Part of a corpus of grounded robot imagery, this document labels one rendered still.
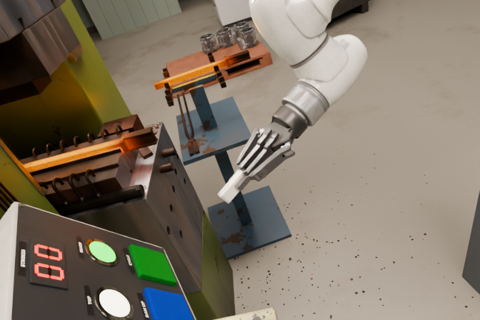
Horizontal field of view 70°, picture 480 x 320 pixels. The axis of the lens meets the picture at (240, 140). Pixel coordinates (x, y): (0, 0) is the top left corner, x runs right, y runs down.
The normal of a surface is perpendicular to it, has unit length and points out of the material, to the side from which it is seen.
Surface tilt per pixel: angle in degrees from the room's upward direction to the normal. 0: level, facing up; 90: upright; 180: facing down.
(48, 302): 60
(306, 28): 83
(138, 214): 90
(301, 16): 79
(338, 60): 65
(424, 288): 0
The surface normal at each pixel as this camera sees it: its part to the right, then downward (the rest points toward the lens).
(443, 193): -0.26, -0.78
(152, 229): 0.07, 0.57
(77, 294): 0.60, -0.80
